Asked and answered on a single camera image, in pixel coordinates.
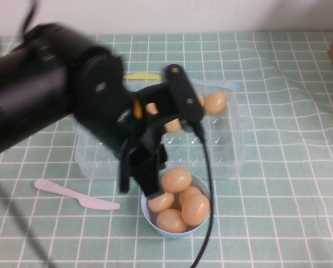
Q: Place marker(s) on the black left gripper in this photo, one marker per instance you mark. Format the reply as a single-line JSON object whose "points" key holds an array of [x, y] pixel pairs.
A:
{"points": [[105, 106]]}

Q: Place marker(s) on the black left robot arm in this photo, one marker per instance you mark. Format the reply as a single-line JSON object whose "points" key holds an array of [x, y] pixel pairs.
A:
{"points": [[29, 89]]}

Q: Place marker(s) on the clear plastic egg box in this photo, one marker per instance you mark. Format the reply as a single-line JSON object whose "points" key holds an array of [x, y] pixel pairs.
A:
{"points": [[225, 134]]}

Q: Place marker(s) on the light blue bowl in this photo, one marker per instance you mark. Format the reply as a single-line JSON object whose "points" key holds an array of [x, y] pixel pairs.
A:
{"points": [[149, 223]]}

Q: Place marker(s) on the pink plastic knife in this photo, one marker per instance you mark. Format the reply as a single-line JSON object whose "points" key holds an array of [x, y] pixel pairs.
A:
{"points": [[71, 194]]}

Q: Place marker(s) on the yellow plastic knife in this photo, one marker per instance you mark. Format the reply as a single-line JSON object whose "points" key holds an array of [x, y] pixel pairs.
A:
{"points": [[141, 76]]}

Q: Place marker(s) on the light blue plastic fork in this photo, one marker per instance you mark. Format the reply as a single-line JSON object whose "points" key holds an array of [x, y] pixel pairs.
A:
{"points": [[235, 86]]}

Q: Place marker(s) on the green checked tablecloth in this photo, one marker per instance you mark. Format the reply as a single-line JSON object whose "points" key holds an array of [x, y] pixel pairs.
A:
{"points": [[281, 195]]}

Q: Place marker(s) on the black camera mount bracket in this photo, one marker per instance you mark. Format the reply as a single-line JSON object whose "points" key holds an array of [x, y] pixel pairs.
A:
{"points": [[158, 95]]}

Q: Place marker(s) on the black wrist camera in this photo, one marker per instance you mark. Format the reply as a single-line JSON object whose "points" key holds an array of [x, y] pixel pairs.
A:
{"points": [[183, 89]]}

